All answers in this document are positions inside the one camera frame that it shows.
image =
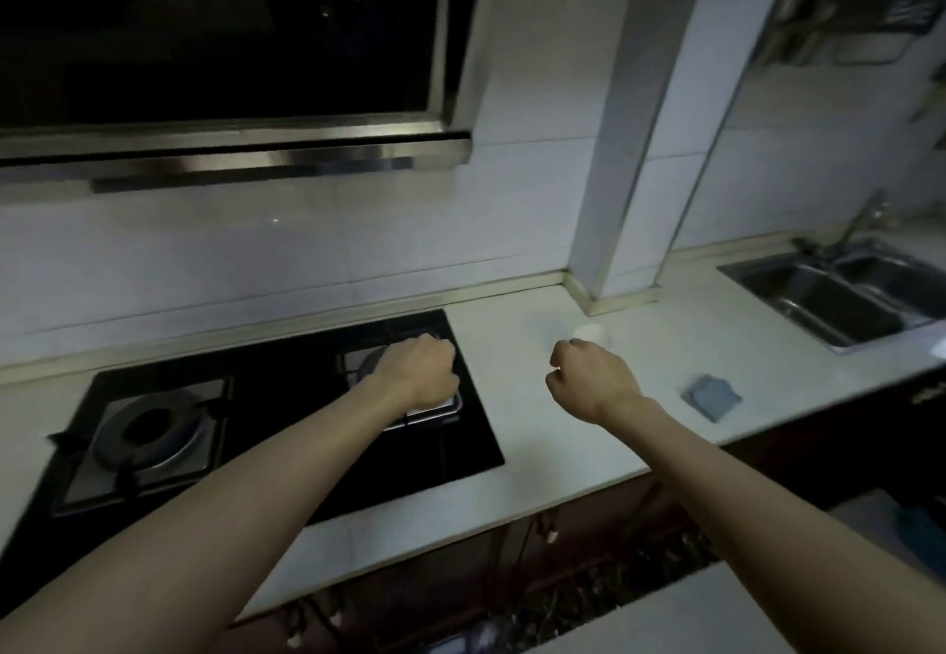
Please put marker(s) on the person's right thumb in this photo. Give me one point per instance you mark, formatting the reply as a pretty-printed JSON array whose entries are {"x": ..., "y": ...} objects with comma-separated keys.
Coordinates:
[{"x": 563, "y": 352}]

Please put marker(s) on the large round gas burner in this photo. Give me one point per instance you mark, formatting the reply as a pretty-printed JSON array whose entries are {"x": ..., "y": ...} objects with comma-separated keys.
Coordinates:
[{"x": 148, "y": 428}]

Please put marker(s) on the person's left fingers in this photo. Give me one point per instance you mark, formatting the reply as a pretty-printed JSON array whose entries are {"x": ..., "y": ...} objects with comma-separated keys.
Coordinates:
[{"x": 443, "y": 373}]

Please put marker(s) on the dark wooden base cabinet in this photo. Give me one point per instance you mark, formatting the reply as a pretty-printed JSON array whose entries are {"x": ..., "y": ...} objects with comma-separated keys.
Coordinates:
[{"x": 576, "y": 550}]

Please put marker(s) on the person's left hand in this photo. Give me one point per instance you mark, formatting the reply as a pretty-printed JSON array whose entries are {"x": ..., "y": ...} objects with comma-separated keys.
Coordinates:
[{"x": 414, "y": 374}]

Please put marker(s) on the grey folded cloth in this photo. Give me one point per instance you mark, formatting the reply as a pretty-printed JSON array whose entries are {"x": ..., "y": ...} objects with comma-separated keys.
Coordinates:
[{"x": 711, "y": 393}]

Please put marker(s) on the steel range hood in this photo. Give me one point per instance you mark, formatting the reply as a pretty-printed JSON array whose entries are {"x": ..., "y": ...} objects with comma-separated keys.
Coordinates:
[{"x": 222, "y": 48}]

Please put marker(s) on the black glass gas stove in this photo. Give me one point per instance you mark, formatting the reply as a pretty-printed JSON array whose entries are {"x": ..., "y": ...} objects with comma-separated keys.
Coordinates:
[{"x": 281, "y": 417}]

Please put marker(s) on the person's right hand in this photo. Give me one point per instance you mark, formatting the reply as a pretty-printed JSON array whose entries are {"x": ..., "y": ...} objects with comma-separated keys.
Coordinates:
[{"x": 591, "y": 380}]

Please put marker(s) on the small round gas burner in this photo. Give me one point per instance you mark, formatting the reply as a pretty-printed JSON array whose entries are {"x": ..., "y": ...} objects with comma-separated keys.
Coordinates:
[{"x": 384, "y": 365}]

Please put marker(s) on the white cup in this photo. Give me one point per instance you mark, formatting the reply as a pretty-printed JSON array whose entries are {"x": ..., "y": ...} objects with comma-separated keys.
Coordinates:
[{"x": 593, "y": 334}]

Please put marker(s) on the wall-mounted metal rack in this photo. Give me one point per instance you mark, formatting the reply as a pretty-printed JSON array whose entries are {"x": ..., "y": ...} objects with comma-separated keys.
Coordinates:
[{"x": 842, "y": 22}]

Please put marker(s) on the stainless steel double sink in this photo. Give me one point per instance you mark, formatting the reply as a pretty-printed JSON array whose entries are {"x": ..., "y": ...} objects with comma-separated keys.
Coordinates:
[{"x": 835, "y": 291}]

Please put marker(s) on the person's left forearm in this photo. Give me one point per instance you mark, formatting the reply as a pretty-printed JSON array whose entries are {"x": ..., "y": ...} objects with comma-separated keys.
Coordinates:
[{"x": 207, "y": 520}]

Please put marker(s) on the steel faucet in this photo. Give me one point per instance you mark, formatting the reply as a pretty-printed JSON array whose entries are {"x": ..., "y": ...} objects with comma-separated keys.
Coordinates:
[{"x": 850, "y": 225}]

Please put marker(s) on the person's right forearm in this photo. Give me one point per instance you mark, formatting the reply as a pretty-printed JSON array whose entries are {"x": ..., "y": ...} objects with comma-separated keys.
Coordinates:
[{"x": 768, "y": 520}]

